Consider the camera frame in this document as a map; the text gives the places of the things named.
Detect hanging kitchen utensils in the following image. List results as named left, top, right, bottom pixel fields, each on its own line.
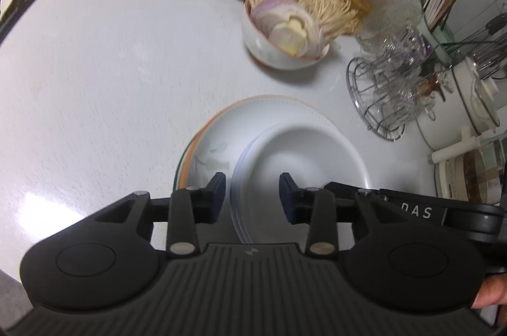
left=440, top=13, right=507, bottom=80

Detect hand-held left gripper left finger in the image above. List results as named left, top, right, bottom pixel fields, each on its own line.
left=89, top=172, right=227, bottom=257

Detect white electric pot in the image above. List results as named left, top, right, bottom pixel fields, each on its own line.
left=415, top=57, right=507, bottom=165

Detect floral patterned plate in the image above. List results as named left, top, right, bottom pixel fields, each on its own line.
left=172, top=140, right=199, bottom=191

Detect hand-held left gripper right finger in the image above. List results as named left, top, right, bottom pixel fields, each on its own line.
left=279, top=172, right=416, bottom=257

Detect halved red onion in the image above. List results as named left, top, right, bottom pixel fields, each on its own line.
left=251, top=0, right=322, bottom=56

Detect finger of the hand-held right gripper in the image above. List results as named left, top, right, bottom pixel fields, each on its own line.
left=324, top=181, right=382, bottom=201

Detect plain white bowl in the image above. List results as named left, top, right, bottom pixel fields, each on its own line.
left=234, top=122, right=371, bottom=244

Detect glass kettle with base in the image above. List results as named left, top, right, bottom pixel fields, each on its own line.
left=433, top=138, right=507, bottom=205

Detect white bowl with vegetables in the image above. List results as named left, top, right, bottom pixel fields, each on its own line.
left=241, top=0, right=331, bottom=71

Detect person's right hand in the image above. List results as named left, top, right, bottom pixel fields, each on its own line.
left=473, top=272, right=507, bottom=310

